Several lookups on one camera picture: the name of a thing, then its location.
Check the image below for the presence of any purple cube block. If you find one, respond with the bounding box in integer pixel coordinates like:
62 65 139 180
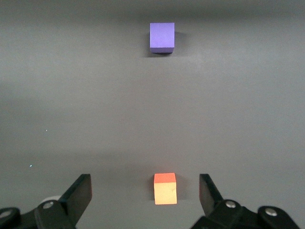
149 22 175 54

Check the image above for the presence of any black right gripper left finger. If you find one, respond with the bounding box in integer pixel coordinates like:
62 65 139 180
0 173 92 229

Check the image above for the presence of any orange cube block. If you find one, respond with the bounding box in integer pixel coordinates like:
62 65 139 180
153 172 178 206

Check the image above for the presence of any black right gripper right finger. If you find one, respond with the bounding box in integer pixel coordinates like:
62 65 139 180
190 173 300 229

